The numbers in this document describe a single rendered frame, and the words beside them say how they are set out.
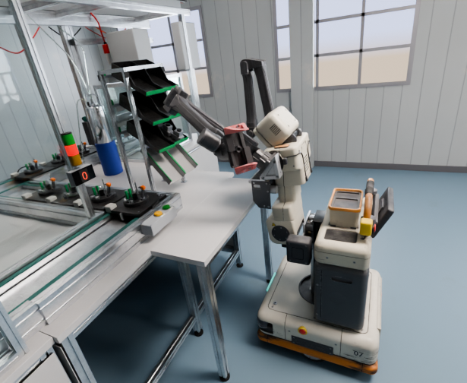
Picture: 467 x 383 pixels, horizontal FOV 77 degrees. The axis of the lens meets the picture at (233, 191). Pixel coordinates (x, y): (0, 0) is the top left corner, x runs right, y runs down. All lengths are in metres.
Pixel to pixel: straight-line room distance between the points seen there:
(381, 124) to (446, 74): 0.83
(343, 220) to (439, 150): 3.10
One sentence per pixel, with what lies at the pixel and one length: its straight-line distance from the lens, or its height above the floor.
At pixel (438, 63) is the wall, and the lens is 4.32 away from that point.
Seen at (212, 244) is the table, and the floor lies 0.86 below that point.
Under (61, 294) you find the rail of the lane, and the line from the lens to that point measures 1.32.
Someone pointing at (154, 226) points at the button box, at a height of 0.94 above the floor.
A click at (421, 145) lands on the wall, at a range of 4.50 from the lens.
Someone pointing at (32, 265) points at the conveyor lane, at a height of 0.95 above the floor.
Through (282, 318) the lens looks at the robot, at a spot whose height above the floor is 0.27.
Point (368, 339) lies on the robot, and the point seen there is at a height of 0.28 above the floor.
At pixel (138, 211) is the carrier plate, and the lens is 1.63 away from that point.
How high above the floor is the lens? 1.66
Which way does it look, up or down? 25 degrees down
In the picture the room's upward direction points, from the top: 7 degrees counter-clockwise
